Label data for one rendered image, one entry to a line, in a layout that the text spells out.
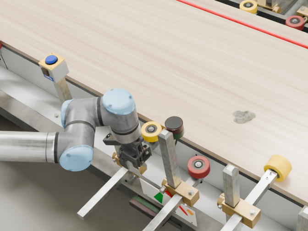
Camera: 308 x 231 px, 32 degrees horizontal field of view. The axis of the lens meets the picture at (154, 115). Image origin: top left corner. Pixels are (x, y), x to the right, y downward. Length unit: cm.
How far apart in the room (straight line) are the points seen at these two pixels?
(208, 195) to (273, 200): 30
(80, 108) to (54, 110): 105
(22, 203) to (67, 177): 29
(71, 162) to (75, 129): 10
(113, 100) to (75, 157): 21
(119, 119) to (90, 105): 9
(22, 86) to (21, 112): 28
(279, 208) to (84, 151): 84
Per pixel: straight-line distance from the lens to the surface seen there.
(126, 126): 161
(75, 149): 149
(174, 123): 172
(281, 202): 199
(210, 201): 217
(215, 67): 226
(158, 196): 204
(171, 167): 181
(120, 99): 157
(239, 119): 203
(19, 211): 312
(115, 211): 295
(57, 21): 269
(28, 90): 280
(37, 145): 152
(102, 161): 226
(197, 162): 192
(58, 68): 194
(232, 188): 164
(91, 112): 159
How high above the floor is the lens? 244
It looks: 47 degrees down
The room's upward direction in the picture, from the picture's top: 12 degrees counter-clockwise
